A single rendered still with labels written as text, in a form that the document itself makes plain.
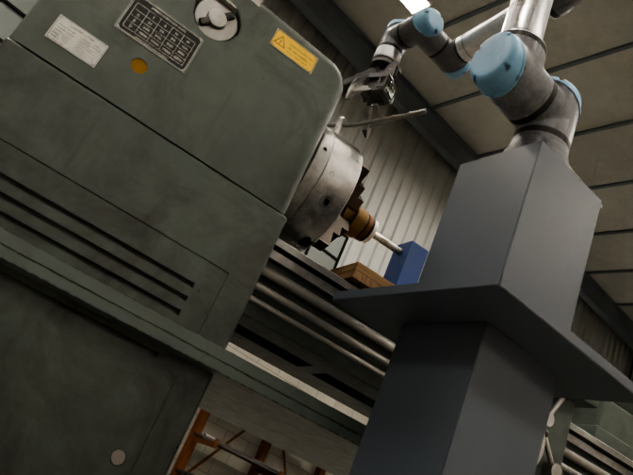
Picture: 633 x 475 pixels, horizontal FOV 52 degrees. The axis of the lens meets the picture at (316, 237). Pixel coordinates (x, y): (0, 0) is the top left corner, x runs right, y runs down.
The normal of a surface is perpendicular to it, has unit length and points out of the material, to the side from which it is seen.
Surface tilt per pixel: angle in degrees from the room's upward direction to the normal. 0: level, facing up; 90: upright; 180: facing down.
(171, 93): 90
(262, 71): 90
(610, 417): 90
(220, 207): 90
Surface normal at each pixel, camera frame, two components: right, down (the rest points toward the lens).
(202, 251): 0.48, -0.19
